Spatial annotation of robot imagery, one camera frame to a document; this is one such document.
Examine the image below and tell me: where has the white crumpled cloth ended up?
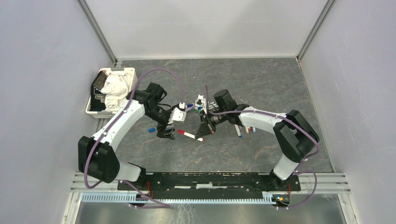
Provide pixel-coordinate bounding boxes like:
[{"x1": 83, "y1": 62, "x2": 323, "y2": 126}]
[{"x1": 101, "y1": 70, "x2": 135, "y2": 112}]

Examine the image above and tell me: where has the lilac highlighter pen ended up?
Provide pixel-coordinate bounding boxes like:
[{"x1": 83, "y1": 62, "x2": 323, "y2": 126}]
[{"x1": 185, "y1": 105, "x2": 196, "y2": 112}]

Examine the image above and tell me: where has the black box in basket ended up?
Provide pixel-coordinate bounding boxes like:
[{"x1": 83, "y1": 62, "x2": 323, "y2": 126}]
[{"x1": 90, "y1": 70, "x2": 108, "y2": 112}]

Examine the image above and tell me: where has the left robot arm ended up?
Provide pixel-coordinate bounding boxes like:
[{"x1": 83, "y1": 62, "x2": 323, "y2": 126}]
[{"x1": 78, "y1": 83, "x2": 175, "y2": 190}]

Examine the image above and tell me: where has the white plastic basket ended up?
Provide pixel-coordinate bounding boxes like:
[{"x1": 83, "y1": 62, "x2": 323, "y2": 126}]
[{"x1": 85, "y1": 67, "x2": 137, "y2": 119}]

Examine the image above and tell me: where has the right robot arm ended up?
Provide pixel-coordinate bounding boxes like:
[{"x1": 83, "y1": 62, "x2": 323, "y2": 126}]
[{"x1": 194, "y1": 90, "x2": 320, "y2": 190}]

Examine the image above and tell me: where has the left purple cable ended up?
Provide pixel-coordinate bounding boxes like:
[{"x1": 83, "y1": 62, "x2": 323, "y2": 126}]
[{"x1": 83, "y1": 68, "x2": 184, "y2": 209}]

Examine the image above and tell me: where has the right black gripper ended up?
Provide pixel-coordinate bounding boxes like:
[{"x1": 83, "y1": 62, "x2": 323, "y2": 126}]
[{"x1": 195, "y1": 108, "x2": 227, "y2": 139}]

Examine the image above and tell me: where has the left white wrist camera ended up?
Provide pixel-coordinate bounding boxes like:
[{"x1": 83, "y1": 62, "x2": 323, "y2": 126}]
[{"x1": 169, "y1": 107, "x2": 186, "y2": 124}]

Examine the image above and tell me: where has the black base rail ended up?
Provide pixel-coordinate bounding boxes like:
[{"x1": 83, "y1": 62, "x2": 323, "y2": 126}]
[{"x1": 133, "y1": 172, "x2": 301, "y2": 200}]

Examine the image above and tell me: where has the white marker blue cap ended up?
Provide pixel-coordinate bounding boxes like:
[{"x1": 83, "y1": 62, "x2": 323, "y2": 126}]
[{"x1": 234, "y1": 124, "x2": 242, "y2": 138}]

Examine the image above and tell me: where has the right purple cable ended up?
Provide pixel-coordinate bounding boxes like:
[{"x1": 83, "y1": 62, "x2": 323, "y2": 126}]
[{"x1": 202, "y1": 85, "x2": 321, "y2": 211}]

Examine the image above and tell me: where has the slotted cable duct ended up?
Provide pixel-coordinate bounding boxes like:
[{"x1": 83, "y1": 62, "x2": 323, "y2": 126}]
[{"x1": 81, "y1": 193, "x2": 275, "y2": 204}]

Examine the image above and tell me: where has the white marker red cap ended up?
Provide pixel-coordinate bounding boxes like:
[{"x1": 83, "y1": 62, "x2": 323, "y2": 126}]
[{"x1": 177, "y1": 129, "x2": 204, "y2": 142}]

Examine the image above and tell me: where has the purple cable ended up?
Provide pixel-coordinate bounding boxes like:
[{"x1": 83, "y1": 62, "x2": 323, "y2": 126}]
[
  {"x1": 202, "y1": 85, "x2": 321, "y2": 211},
  {"x1": 83, "y1": 68, "x2": 184, "y2": 209}
]

